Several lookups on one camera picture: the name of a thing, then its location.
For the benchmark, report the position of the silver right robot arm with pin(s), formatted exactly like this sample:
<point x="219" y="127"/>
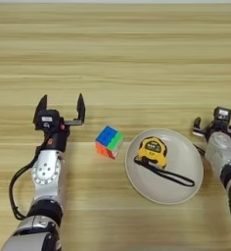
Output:
<point x="220" y="153"/>

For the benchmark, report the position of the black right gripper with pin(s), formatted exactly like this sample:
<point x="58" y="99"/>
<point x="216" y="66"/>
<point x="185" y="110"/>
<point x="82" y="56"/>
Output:
<point x="215" y="128"/>

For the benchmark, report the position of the black red pen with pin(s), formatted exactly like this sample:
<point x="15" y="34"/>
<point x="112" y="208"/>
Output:
<point x="199" y="149"/>

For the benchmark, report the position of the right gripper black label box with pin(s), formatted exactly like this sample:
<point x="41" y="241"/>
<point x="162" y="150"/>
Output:
<point x="222" y="114"/>

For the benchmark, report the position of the round white plate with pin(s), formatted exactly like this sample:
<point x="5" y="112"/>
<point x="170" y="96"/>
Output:
<point x="179" y="183"/>

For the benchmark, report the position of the colourful puzzle cube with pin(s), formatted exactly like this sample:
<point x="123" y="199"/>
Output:
<point x="108" y="139"/>

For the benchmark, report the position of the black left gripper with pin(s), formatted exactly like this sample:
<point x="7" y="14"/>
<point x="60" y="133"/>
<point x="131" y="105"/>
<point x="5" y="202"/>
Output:
<point x="57" y="140"/>

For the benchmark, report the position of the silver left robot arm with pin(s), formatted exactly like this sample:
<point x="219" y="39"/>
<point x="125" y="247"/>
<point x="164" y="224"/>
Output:
<point x="47" y="173"/>

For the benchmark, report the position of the yellow black tape measure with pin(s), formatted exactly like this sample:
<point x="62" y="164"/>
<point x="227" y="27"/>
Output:
<point x="151" y="150"/>

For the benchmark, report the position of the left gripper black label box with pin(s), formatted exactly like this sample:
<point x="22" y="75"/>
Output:
<point x="47" y="119"/>

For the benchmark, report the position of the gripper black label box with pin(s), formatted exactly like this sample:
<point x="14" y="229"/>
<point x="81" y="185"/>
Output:
<point x="47" y="119"/>
<point x="222" y="114"/>

